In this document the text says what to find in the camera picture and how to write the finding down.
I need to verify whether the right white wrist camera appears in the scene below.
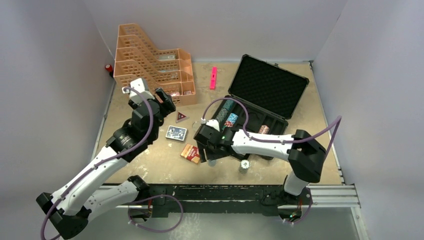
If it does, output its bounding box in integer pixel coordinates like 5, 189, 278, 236
200, 118, 220, 131

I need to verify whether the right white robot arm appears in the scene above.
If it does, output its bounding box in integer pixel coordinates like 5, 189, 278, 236
194, 124, 327, 204

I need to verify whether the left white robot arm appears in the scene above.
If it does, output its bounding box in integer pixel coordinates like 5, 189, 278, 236
36, 86, 176, 240

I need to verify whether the white poker chip stack front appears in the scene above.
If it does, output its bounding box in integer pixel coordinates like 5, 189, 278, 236
238, 159, 250, 174

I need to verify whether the red emergency button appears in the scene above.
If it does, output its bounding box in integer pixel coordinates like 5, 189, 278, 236
104, 64, 114, 74

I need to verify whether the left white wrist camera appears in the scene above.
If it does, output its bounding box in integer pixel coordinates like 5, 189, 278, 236
121, 78, 155, 104

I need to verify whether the orange plastic file organizer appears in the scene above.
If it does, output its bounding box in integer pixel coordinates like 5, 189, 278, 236
113, 23, 198, 107

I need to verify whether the black poker chip case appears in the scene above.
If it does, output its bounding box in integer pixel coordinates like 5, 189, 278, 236
211, 54, 310, 160

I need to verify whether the green poker chip row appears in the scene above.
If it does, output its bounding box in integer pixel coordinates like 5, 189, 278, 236
215, 100, 235, 123

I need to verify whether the red playing card deck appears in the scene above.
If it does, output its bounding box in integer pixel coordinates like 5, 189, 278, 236
180, 143, 201, 164

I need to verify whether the black metal base rail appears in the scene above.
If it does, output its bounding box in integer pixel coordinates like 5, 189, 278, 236
130, 183, 312, 220

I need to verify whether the clear round disc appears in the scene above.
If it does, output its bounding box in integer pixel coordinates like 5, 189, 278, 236
192, 120, 202, 131

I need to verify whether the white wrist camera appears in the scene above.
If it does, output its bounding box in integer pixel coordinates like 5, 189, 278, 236
200, 118, 220, 131
121, 78, 155, 104

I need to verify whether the red triangular dealer token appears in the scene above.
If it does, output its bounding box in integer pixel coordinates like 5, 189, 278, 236
175, 111, 189, 123

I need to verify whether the pink marker pen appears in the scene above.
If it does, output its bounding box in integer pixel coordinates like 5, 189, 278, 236
209, 66, 218, 90

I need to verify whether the blue playing card deck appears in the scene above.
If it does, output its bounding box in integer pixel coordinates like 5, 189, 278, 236
165, 125, 188, 142

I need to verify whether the blue red chip row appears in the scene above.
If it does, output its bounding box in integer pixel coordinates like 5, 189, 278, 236
223, 113, 239, 128

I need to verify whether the white poker chip stack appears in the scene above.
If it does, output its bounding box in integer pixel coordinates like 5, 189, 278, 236
207, 160, 217, 167
238, 159, 250, 174

